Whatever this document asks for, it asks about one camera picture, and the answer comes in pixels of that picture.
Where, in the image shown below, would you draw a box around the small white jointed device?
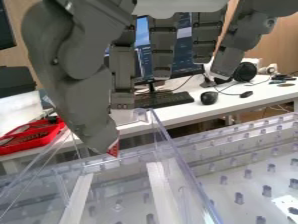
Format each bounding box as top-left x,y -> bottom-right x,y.
257,62 -> 281,75

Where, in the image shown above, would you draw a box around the small circuit board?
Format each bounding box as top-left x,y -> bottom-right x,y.
105,137 -> 123,159

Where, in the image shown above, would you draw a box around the black headphones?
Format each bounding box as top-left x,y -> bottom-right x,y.
232,61 -> 260,84

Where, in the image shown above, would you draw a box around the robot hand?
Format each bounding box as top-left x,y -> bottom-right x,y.
19,0 -> 298,156

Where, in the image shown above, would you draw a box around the black keyboard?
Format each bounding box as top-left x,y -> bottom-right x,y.
133,90 -> 196,110

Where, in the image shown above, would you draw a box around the red tray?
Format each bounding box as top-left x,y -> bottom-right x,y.
0,115 -> 68,156

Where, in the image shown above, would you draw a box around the clear box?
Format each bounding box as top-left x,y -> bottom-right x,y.
0,126 -> 179,224
132,107 -> 298,224

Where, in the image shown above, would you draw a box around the black mouse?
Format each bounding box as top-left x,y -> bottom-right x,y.
200,90 -> 220,106

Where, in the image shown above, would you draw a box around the white desk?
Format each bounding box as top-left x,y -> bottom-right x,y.
0,73 -> 298,174

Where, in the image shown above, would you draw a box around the black monitor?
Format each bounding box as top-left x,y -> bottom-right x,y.
0,0 -> 19,52
132,12 -> 207,94

